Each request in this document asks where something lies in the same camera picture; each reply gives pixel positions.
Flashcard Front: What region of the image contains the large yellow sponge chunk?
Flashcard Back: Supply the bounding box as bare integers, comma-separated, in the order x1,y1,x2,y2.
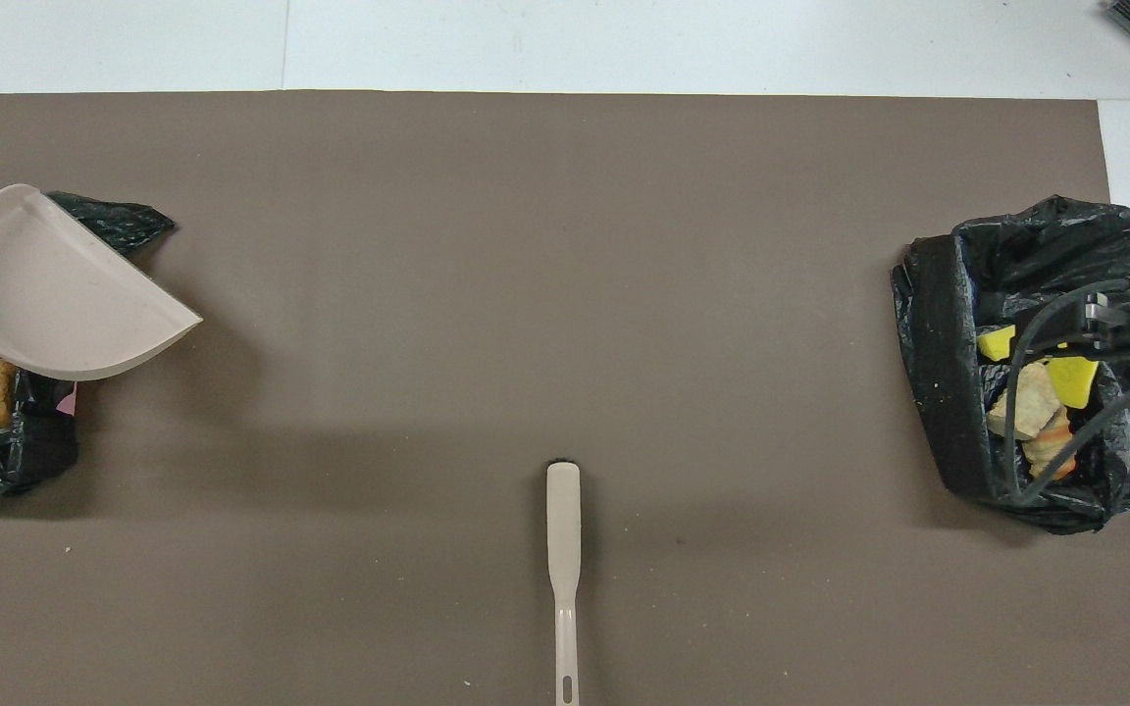
1046,355,1102,409

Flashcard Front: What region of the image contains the pale bread piece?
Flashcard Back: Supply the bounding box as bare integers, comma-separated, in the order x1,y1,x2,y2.
987,360,1064,440

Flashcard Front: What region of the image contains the striped tan bread piece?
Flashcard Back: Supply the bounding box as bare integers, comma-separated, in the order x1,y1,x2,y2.
1021,407,1081,481

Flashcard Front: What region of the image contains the beige brush with black bristles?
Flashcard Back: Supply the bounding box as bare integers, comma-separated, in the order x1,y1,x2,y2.
545,461,586,706

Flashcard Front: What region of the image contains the beige plastic dustpan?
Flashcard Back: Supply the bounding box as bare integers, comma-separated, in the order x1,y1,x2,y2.
0,183,204,382

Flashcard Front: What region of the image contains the brown table mat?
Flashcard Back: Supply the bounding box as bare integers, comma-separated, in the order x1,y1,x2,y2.
0,91,1130,706

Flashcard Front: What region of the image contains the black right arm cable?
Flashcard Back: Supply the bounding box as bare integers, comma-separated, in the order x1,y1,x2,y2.
1002,277,1130,501

